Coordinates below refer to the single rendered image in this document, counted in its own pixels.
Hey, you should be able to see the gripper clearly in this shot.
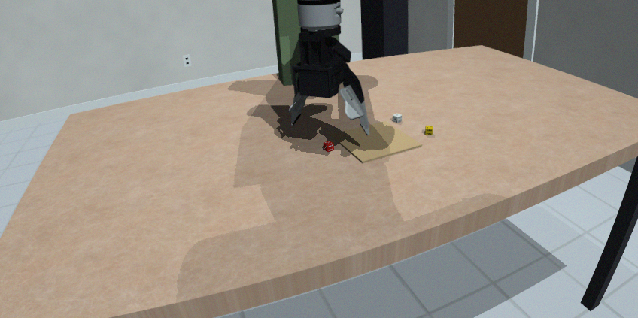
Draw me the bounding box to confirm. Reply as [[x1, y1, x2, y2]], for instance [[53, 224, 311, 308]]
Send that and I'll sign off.
[[289, 25, 369, 135]]

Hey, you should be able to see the beige flat mat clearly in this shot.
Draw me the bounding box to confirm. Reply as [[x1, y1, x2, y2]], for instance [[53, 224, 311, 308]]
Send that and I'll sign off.
[[330, 121, 422, 163]]

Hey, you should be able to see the red die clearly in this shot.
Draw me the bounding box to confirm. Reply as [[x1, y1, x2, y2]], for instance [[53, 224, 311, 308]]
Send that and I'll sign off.
[[324, 141, 334, 152]]

